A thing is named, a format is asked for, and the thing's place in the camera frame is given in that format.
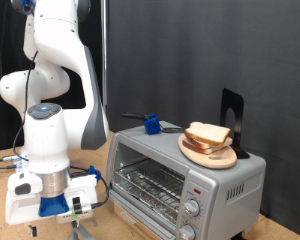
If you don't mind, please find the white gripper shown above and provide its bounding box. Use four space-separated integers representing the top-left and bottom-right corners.
4 169 99 238

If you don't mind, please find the glass oven door with handle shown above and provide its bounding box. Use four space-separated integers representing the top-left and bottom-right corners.
68 189 178 240

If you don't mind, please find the black spatula with blue block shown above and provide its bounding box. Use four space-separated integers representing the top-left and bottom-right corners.
120 111 188 136

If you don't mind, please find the foil-lined oven tray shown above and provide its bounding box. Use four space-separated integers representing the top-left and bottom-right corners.
113 178 178 225

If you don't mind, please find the silver oven knob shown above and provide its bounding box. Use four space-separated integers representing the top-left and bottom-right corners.
182 198 202 218
177 223 197 240

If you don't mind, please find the silver toaster oven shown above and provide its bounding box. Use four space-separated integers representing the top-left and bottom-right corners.
105 120 268 240

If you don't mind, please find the round wooden board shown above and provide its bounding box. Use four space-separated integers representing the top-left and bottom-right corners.
178 132 238 170

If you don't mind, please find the metal pole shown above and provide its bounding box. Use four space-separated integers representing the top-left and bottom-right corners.
100 0 110 109

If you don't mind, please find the black metal bookend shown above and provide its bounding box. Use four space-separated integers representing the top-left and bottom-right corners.
219 87 251 160

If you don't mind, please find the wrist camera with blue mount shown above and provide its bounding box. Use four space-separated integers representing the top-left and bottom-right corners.
38 193 94 225

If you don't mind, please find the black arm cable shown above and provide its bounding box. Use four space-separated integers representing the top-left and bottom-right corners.
12 49 110 210

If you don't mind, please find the wire oven rack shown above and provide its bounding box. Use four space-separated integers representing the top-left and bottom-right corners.
114 159 187 214

